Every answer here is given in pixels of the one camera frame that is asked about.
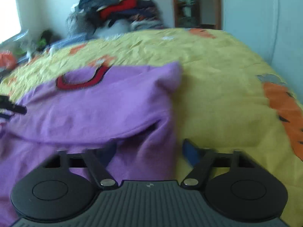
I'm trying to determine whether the blue striped blanket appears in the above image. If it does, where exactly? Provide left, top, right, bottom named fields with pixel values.
left=50, top=33, right=97, bottom=50

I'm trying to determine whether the orange plastic bag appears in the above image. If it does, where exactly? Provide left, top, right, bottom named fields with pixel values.
left=0, top=50, right=17, bottom=70

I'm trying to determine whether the white wardrobe door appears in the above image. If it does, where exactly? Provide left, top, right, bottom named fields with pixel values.
left=222, top=0, right=302, bottom=100

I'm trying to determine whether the purple sweater red collar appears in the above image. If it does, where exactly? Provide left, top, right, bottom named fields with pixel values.
left=1, top=62, right=182, bottom=226

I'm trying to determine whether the pile of clothes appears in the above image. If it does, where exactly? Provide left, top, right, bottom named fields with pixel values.
left=71, top=0, right=164, bottom=33

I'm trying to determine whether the black backpack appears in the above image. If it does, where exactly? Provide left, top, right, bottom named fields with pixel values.
left=36, top=29, right=61, bottom=52

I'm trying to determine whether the window with frame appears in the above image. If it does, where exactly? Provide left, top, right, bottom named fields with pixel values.
left=0, top=0, right=22, bottom=43

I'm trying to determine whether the checkered houndstooth bag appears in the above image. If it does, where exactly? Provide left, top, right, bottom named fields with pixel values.
left=66, top=12, right=94, bottom=36

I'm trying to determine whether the yellow floral bedspread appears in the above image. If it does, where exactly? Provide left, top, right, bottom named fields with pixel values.
left=1, top=29, right=302, bottom=226

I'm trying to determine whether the wooden door frame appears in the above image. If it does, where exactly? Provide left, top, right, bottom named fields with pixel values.
left=173, top=0, right=222, bottom=30

